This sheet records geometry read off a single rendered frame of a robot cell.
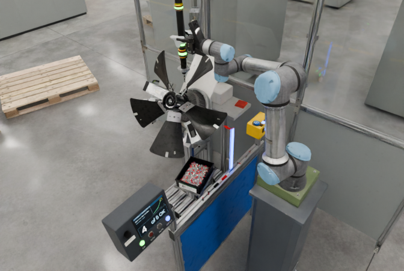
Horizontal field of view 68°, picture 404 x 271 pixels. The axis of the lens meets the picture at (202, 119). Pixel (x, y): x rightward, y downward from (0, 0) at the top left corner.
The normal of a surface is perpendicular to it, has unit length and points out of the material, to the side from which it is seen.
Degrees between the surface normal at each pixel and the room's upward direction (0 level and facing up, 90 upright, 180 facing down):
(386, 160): 90
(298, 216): 0
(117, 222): 15
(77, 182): 0
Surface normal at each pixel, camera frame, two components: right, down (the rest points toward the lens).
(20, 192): -0.04, -0.78
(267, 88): -0.86, 0.22
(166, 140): 0.10, -0.03
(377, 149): -0.65, 0.49
